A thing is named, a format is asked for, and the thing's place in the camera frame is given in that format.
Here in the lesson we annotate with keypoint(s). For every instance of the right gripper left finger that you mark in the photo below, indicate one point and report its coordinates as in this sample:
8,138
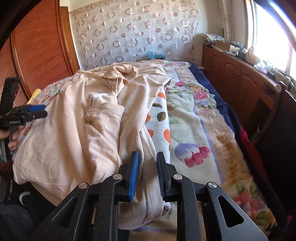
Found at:
90,212

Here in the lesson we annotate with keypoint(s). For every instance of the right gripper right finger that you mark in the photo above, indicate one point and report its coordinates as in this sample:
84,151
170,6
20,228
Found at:
204,211

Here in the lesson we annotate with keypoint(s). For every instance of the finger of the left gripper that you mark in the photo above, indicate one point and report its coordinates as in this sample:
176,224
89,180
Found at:
31,108
33,115

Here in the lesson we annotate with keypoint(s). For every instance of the beige garment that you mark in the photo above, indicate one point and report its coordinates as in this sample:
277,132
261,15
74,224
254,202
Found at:
93,125

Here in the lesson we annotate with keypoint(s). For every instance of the person's left forearm sleeve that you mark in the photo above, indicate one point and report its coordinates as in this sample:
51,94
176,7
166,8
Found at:
6,160

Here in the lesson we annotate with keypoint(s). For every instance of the person's left hand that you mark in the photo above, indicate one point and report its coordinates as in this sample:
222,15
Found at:
14,139

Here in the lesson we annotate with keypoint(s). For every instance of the yellow Pikachu plush toy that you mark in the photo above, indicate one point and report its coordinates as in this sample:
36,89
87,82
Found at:
35,93

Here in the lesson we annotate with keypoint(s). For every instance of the wooden wardrobe louvre door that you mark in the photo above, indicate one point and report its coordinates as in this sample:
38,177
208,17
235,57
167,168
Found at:
40,50

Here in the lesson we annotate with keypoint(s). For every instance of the floral bed blanket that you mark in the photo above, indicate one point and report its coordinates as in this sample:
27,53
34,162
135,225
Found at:
207,143

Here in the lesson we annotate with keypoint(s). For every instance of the white circle pattern curtain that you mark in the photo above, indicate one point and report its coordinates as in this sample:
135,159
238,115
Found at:
107,32

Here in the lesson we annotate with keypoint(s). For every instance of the blue toy at headboard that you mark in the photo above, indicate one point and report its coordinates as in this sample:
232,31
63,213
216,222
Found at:
154,56

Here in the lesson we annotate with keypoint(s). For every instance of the wooden sideboard cabinet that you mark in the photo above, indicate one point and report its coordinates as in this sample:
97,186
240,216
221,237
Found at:
250,93

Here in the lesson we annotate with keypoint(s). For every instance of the cardboard box on cabinet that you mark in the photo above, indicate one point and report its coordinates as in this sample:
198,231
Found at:
225,46

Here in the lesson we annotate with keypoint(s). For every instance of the window with frame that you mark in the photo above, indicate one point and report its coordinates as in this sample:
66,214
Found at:
270,42

